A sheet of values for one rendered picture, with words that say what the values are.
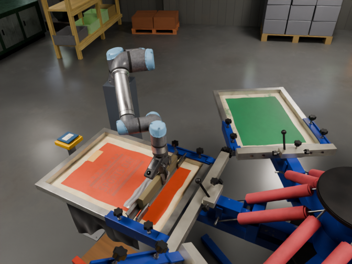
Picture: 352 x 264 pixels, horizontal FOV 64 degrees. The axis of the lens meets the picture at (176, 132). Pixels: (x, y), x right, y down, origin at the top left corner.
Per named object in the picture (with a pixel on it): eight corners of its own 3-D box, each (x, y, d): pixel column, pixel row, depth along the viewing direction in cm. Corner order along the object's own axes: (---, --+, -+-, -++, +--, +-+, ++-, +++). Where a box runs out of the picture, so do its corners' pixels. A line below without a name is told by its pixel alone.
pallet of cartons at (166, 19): (182, 26, 729) (182, 10, 706) (175, 35, 666) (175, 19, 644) (139, 24, 751) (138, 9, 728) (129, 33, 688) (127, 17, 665)
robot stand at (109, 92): (131, 186, 283) (112, 75, 212) (148, 189, 279) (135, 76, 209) (124, 200, 268) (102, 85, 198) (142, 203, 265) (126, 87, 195)
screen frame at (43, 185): (36, 188, 154) (34, 184, 152) (105, 131, 196) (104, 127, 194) (162, 248, 124) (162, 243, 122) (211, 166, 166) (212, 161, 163)
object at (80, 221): (78, 233, 180) (60, 187, 155) (82, 229, 182) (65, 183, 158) (139, 265, 162) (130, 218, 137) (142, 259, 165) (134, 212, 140)
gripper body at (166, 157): (172, 164, 147) (171, 146, 140) (164, 175, 141) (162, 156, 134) (159, 160, 150) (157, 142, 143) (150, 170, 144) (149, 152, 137)
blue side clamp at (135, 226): (106, 225, 136) (103, 216, 131) (112, 218, 139) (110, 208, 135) (161, 251, 124) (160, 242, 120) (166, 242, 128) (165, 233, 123)
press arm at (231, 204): (204, 206, 137) (204, 199, 134) (208, 197, 141) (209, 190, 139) (238, 219, 131) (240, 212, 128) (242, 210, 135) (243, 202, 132)
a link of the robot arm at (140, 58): (122, 49, 199) (127, 51, 148) (144, 46, 201) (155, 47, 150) (125, 66, 202) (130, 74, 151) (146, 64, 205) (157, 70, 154)
